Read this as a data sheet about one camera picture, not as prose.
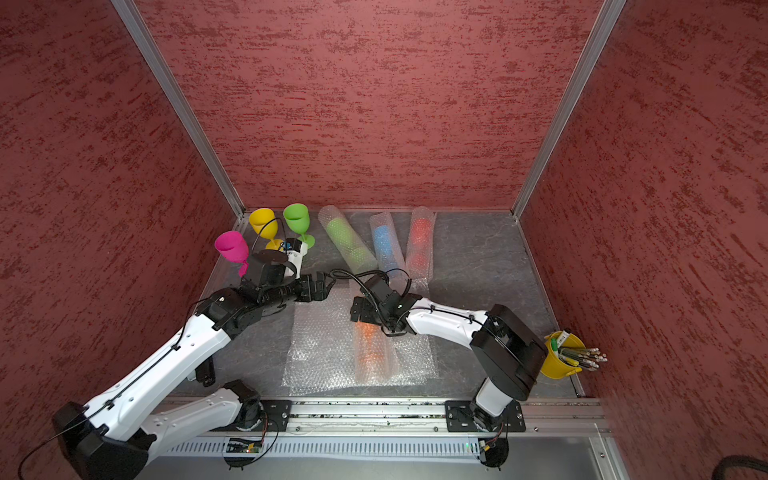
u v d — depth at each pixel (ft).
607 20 2.36
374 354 2.49
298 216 3.36
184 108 2.93
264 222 3.38
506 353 1.45
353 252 3.26
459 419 2.43
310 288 2.11
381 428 2.41
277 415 2.44
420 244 3.35
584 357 2.27
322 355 2.72
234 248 2.93
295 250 2.15
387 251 3.29
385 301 2.19
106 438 1.23
